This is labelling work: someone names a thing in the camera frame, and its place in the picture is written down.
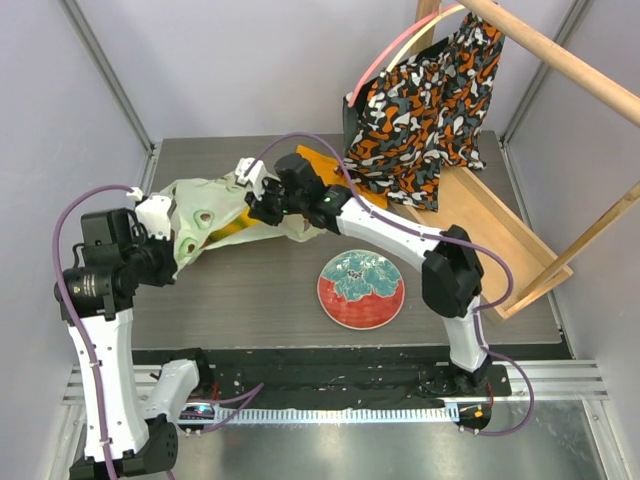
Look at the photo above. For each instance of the orange cloth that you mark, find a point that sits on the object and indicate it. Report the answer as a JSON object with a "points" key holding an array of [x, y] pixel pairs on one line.
{"points": [[328, 169]]}

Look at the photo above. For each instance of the white cable duct strip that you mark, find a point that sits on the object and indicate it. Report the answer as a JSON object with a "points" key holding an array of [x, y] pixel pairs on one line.
{"points": [[448, 413]]}

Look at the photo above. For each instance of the red floral plate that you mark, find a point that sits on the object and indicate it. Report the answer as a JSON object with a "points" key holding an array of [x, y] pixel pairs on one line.
{"points": [[361, 290]]}

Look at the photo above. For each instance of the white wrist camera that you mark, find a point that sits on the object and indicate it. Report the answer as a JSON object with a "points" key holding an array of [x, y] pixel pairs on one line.
{"points": [[250, 174], [153, 213]]}

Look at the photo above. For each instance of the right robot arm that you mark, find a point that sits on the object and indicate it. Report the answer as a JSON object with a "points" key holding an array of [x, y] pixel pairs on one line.
{"points": [[450, 271]]}

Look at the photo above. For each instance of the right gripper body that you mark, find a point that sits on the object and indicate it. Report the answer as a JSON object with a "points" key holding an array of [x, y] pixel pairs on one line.
{"points": [[265, 206]]}

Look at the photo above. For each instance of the green avocado plastic bag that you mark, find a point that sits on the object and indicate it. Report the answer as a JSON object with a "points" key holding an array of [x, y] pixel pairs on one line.
{"points": [[202, 206]]}

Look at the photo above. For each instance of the patterned camouflage cloth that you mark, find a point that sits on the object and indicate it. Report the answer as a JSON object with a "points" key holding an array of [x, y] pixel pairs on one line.
{"points": [[426, 113]]}

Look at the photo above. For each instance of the pink and cream hanger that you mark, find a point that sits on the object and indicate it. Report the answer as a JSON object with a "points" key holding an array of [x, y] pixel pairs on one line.
{"points": [[402, 44]]}

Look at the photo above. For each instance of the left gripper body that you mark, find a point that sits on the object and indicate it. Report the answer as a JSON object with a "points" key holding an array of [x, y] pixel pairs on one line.
{"points": [[152, 258]]}

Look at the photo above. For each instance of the yellow fake mango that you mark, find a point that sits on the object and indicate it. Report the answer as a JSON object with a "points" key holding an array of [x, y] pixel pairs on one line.
{"points": [[229, 234]]}

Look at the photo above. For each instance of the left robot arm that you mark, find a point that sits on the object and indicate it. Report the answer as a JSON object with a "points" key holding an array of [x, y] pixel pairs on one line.
{"points": [[125, 436]]}

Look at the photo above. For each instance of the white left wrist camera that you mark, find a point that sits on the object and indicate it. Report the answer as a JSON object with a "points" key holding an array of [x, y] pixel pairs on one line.
{"points": [[153, 213]]}

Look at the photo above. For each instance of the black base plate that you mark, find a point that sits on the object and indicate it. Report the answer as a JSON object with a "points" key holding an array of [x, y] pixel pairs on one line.
{"points": [[326, 378]]}

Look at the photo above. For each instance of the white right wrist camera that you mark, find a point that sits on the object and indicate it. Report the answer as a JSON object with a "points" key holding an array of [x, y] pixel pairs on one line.
{"points": [[250, 174]]}

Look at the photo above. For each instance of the wooden rack frame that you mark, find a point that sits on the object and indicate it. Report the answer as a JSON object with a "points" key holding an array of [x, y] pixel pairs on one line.
{"points": [[470, 204]]}

